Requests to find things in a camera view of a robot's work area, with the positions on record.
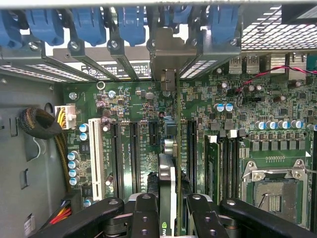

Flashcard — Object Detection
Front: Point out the dark RAM stick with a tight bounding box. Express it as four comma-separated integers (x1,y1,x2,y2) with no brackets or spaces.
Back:
206,141,220,204

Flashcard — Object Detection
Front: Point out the CPU socket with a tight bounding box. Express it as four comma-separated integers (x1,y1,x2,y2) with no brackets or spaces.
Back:
241,160,310,225

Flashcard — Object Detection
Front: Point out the white expansion slot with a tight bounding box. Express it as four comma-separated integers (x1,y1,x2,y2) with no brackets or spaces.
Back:
88,118,106,201

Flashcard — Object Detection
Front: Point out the short black expansion slot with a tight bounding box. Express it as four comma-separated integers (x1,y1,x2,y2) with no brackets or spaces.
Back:
148,121,159,147

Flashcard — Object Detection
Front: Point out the green motherboard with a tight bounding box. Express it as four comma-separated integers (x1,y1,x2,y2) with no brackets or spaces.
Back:
61,71,317,238

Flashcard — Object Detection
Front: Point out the white power connector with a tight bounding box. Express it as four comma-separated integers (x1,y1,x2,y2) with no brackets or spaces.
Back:
54,105,76,129

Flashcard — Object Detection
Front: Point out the grey power supply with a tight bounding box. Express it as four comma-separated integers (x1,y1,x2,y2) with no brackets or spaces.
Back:
0,74,67,238

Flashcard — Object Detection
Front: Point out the blue card retention clip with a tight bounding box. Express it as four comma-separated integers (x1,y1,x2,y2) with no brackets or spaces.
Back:
115,6,147,47
70,7,107,47
207,6,240,46
24,8,65,47
0,9,23,49
160,6,194,25

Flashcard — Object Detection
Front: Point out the black PC case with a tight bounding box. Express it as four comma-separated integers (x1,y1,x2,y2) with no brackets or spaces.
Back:
0,0,317,238

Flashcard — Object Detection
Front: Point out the braided power cable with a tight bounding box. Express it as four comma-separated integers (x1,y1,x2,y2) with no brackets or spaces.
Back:
18,108,72,191

